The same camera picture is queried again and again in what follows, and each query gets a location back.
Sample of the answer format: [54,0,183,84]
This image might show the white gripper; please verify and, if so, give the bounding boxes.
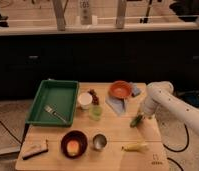
[140,100,157,118]

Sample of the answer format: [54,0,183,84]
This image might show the green pepper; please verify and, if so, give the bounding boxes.
[130,115,144,128]

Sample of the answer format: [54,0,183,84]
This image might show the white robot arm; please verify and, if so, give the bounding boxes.
[140,81,199,136]

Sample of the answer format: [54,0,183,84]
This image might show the green plastic cup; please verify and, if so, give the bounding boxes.
[89,105,102,121]

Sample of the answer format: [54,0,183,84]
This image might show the silver metal cup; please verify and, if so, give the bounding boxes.
[93,134,107,150]

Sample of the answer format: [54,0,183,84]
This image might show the white paper cup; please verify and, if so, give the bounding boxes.
[78,93,92,110]

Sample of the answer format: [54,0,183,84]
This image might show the blue cloth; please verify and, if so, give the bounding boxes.
[106,82,141,116]

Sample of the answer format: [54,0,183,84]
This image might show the orange bowl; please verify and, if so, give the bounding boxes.
[109,80,132,99]

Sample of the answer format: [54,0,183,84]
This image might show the yellow banana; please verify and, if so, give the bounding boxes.
[122,143,147,152]

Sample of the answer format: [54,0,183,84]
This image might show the dark red grapes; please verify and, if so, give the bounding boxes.
[88,89,99,105]

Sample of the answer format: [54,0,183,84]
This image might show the dark bowl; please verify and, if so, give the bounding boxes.
[61,130,88,159]

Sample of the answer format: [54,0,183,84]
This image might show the orange peach fruit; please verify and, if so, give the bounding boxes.
[67,140,79,156]

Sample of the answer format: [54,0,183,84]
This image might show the green plastic tray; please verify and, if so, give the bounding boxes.
[26,80,79,127]

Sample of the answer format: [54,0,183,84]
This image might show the silver fork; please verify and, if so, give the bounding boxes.
[44,105,67,123]

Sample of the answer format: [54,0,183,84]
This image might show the small wooden block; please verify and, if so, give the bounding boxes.
[32,140,48,151]

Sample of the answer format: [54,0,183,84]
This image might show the black cable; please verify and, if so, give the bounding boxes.
[0,114,22,145]
[162,123,191,154]

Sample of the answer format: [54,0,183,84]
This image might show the black cable left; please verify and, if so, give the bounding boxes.
[0,114,22,145]

